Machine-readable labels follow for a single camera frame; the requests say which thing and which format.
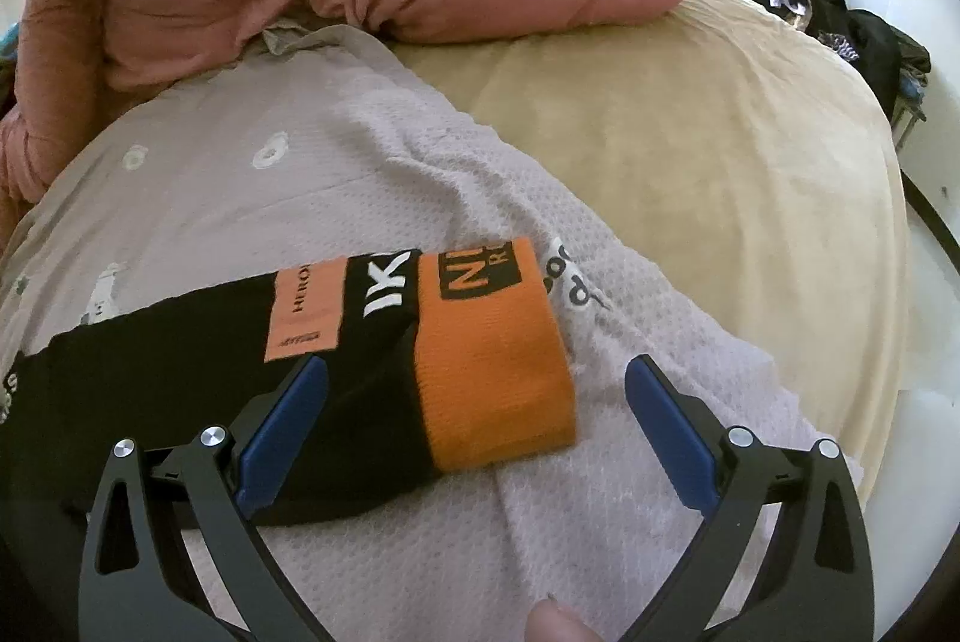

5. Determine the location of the black orange-cuffed sweatshirt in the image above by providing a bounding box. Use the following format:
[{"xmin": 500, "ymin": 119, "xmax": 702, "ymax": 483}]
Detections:
[{"xmin": 2, "ymin": 238, "xmax": 576, "ymax": 613}]

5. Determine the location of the dark clothes pile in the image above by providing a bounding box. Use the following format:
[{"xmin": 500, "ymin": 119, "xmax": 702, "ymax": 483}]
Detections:
[{"xmin": 752, "ymin": 0, "xmax": 932, "ymax": 125}]

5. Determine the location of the right hand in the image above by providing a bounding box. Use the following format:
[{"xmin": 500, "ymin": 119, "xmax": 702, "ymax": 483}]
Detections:
[{"xmin": 524, "ymin": 596, "xmax": 601, "ymax": 642}]

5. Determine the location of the beige bed sheet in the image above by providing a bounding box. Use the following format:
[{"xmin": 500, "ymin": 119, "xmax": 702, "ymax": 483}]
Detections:
[{"xmin": 397, "ymin": 0, "xmax": 910, "ymax": 489}]

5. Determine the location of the grey bear-print blanket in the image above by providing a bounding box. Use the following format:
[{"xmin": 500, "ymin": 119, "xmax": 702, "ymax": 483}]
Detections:
[{"xmin": 2, "ymin": 26, "xmax": 817, "ymax": 640}]

